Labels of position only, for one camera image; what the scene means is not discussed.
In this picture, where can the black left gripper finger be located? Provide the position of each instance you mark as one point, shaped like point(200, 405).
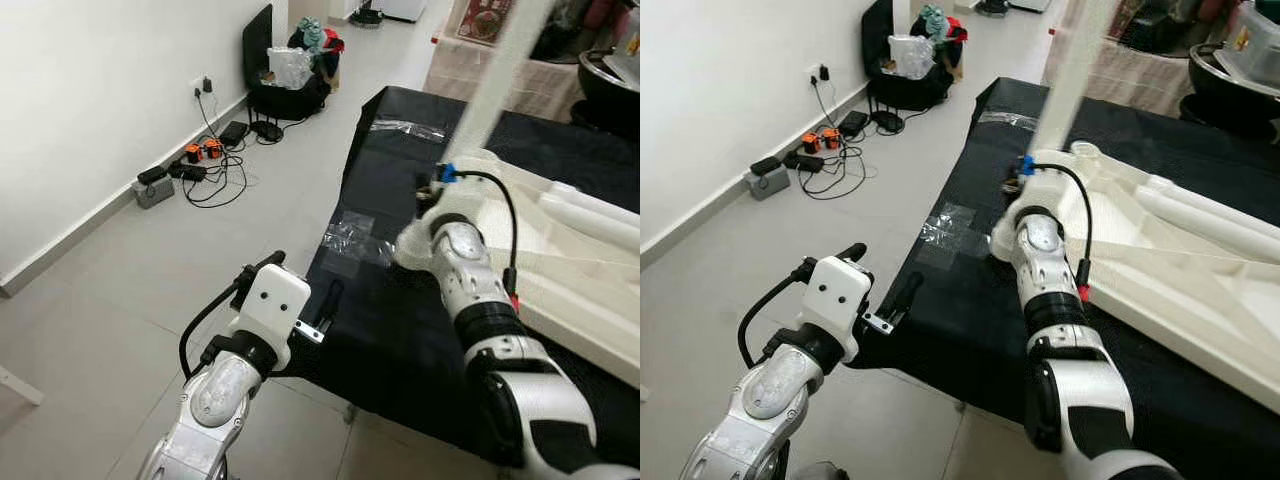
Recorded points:
point(852, 251)
point(331, 300)
point(270, 260)
point(906, 295)

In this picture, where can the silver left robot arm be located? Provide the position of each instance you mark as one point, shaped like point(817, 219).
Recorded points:
point(215, 400)
point(780, 390)

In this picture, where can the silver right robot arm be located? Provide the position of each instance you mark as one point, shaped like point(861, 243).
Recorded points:
point(470, 280)
point(1045, 270)

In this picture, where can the clear plastic wrapper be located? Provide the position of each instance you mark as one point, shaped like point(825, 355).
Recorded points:
point(1005, 118)
point(405, 128)

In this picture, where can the black table cloth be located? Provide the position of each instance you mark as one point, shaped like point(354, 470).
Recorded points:
point(960, 330)
point(400, 320)

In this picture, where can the black power strip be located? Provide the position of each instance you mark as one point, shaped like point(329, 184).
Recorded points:
point(805, 160)
point(190, 172)

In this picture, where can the grey box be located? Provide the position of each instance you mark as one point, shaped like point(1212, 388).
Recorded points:
point(152, 192)
point(768, 182)

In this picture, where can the orange black device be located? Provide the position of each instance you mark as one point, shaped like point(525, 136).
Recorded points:
point(193, 152)
point(810, 143)
point(212, 148)
point(830, 138)

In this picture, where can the beige woven cloth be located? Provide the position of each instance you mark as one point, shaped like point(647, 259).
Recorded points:
point(1120, 80)
point(500, 90)

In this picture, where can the black adapter brick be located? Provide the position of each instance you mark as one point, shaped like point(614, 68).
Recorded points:
point(853, 124)
point(233, 132)

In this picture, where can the red cloth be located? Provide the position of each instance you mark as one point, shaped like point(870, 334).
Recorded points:
point(958, 32)
point(335, 42)

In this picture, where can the clear plastic bag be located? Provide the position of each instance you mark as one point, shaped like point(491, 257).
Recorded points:
point(290, 65)
point(912, 55)

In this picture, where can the silver robot left leg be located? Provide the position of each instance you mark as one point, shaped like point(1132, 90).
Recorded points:
point(820, 472)

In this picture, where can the white plastic table top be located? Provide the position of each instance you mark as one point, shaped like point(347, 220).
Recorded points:
point(1180, 290)
point(560, 280)

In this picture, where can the dark round floor item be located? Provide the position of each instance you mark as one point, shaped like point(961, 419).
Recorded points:
point(993, 8)
point(365, 15)

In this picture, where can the red printed carton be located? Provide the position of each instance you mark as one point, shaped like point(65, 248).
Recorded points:
point(1125, 15)
point(485, 20)

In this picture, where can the white cabinet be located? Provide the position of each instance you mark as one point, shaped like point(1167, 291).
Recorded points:
point(1030, 5)
point(400, 8)

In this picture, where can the teal cloth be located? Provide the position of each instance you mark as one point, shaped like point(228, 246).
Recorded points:
point(312, 35)
point(932, 20)

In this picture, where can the black chair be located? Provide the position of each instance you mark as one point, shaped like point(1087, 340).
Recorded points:
point(878, 40)
point(258, 50)

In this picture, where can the large black bowl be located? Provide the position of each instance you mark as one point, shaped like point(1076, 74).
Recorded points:
point(1235, 100)
point(610, 100)

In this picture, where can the black bag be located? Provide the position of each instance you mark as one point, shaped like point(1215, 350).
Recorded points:
point(565, 30)
point(1165, 25)

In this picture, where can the white floor board piece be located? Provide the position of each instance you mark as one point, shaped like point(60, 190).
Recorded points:
point(20, 385)

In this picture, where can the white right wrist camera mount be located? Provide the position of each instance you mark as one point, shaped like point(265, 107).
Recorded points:
point(445, 205)
point(1040, 185)

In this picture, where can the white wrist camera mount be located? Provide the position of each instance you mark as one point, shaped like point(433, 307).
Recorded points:
point(445, 205)
point(835, 295)
point(1040, 185)
point(275, 300)

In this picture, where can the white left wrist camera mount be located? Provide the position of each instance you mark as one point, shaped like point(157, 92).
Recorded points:
point(275, 300)
point(835, 295)

